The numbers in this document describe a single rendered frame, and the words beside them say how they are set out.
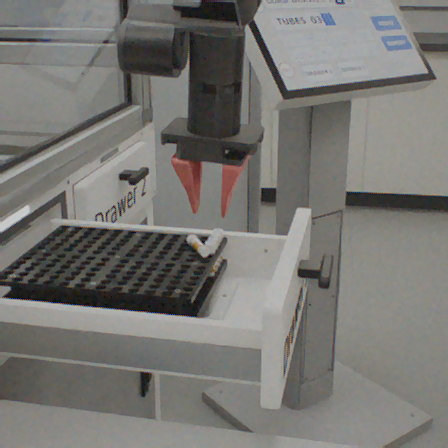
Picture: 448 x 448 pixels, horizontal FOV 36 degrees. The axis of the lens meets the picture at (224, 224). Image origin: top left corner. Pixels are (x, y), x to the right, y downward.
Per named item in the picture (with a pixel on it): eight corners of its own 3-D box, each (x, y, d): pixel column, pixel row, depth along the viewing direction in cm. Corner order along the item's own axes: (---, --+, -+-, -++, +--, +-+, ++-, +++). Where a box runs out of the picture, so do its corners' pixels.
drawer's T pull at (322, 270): (333, 263, 77) (334, 252, 77) (329, 291, 70) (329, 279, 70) (301, 260, 78) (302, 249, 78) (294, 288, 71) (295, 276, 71)
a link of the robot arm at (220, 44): (241, 26, 65) (250, 18, 71) (171, 21, 67) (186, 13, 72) (237, 97, 68) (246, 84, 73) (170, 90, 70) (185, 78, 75)
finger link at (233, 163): (237, 230, 74) (242, 148, 70) (173, 221, 75) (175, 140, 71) (249, 206, 80) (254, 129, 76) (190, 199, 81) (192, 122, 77)
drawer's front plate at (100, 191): (151, 199, 126) (148, 141, 122) (89, 258, 99) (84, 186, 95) (142, 198, 126) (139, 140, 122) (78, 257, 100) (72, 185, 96)
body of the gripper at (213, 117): (253, 161, 70) (258, 90, 67) (159, 149, 72) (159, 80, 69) (264, 142, 76) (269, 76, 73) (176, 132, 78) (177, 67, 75)
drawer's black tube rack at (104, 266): (227, 284, 87) (227, 237, 85) (192, 354, 71) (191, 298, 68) (65, 269, 91) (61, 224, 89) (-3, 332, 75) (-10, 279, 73)
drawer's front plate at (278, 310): (308, 285, 91) (311, 207, 87) (278, 413, 64) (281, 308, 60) (294, 284, 91) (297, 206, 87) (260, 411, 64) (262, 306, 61)
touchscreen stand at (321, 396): (432, 426, 194) (477, 62, 159) (317, 493, 169) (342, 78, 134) (310, 353, 232) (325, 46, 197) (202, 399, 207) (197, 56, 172)
